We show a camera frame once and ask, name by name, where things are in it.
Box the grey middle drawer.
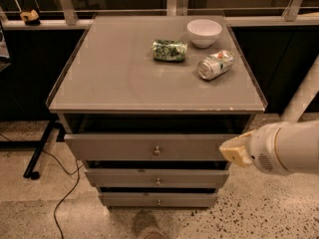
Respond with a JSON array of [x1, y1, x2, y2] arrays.
[[85, 168, 229, 188]]

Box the black floor cable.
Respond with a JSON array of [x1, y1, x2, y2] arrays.
[[0, 132, 84, 239]]

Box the silver soda can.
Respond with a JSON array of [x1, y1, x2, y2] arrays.
[[197, 50, 235, 81]]

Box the metal window railing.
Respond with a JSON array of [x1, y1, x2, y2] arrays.
[[1, 0, 319, 27]]

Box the grey drawer cabinet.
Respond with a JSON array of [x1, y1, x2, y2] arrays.
[[48, 16, 267, 195]]

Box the grey drawer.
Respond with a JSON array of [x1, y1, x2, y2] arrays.
[[65, 133, 235, 161], [99, 192, 218, 208], [85, 168, 229, 188]]

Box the black metal table leg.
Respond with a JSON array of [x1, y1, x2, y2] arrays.
[[0, 117, 66, 180]]

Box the white bowl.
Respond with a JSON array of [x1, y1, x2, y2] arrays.
[[186, 19, 222, 48]]

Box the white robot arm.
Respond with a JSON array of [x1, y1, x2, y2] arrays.
[[219, 120, 319, 175]]

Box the yellow black object on ledge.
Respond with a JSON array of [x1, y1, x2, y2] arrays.
[[20, 10, 41, 26]]

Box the white diagonal post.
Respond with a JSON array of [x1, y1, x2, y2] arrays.
[[281, 55, 319, 122]]

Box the green crushed can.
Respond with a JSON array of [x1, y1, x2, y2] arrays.
[[152, 39, 187, 62]]

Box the grey top drawer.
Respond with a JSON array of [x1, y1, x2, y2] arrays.
[[65, 133, 235, 161]]

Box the grey bottom drawer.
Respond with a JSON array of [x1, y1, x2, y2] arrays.
[[99, 192, 218, 208]]

